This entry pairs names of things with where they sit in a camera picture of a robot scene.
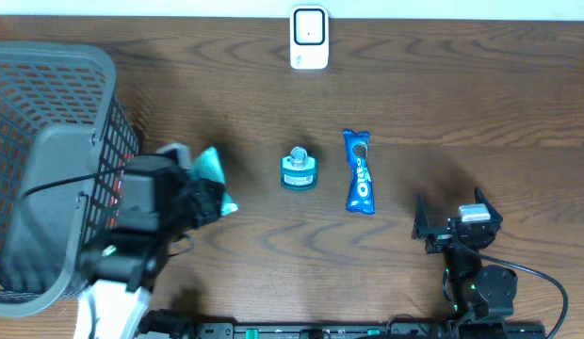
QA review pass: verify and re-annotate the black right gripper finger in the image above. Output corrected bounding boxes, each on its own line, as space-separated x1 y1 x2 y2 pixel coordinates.
474 186 503 222
412 195 430 238

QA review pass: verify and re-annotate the white teal wet wipes pack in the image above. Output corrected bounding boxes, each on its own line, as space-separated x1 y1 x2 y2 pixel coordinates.
190 146 239 217

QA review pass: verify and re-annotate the blue Oreo cookie pack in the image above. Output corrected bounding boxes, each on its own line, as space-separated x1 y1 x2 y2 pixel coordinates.
343 129 376 215

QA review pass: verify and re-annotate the teal mouthwash bottle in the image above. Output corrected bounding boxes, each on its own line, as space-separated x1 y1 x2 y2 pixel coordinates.
280 146 318 190

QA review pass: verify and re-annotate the red Nescafe stick sachet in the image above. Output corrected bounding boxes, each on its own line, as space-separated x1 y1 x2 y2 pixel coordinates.
101 149 134 228

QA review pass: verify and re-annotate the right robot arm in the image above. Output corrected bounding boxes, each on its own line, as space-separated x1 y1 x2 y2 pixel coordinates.
412 188 517 339

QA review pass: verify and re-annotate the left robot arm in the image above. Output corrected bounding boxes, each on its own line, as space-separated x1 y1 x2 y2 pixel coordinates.
74 155 226 338

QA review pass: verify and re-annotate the white barcode scanner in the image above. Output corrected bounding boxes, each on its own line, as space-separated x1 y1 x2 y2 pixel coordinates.
289 5 330 71

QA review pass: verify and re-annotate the grey plastic shopping basket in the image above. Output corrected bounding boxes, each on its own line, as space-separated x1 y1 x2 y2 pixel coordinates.
0 41 139 317

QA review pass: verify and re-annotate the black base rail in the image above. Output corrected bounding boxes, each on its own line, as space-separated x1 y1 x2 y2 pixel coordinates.
138 309 547 339

